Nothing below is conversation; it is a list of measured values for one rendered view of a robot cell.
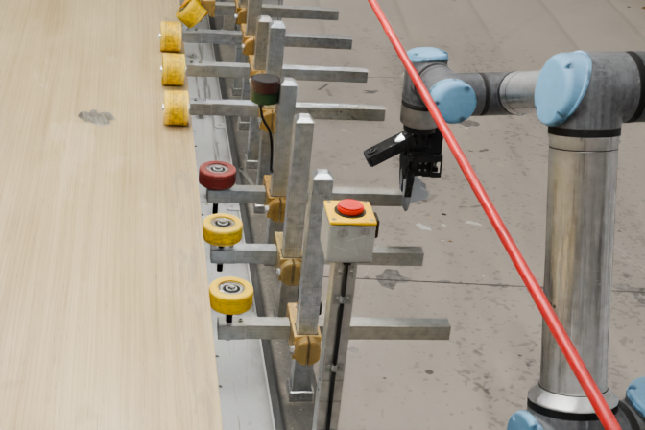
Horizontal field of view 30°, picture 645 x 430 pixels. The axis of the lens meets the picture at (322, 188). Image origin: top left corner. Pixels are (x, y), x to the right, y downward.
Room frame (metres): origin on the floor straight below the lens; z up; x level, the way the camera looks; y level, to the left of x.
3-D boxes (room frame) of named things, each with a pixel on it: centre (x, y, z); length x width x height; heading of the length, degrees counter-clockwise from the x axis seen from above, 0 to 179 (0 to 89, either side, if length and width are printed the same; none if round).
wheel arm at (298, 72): (2.88, 0.16, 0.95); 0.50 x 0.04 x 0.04; 100
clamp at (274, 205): (2.36, 0.10, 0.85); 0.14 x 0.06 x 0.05; 10
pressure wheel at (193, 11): (3.34, 0.43, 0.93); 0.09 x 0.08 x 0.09; 100
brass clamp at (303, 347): (1.87, 0.01, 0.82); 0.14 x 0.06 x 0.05; 10
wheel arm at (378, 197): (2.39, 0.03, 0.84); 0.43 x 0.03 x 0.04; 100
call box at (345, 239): (1.59, -0.04, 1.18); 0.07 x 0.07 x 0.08; 10
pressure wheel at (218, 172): (2.36, 0.23, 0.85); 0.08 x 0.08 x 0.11
